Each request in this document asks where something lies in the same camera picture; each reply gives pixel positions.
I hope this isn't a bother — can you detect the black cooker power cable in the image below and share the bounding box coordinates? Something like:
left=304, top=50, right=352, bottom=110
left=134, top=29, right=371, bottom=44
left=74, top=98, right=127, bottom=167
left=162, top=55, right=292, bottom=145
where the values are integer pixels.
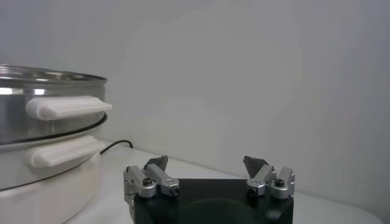
left=100, top=139, right=134, bottom=155

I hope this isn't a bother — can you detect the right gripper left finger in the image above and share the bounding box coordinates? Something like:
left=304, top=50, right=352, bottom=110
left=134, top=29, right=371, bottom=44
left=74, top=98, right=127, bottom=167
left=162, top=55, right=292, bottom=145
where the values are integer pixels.
left=123, top=155, right=181, bottom=203

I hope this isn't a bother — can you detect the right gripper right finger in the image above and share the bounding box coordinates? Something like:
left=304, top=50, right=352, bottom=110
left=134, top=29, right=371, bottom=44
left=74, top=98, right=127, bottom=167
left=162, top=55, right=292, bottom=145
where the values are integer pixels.
left=242, top=155, right=296, bottom=200

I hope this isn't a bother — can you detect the white electric cooker pot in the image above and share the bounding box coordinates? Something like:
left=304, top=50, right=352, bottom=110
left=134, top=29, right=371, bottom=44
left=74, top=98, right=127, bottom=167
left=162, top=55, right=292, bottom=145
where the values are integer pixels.
left=0, top=135, right=106, bottom=224

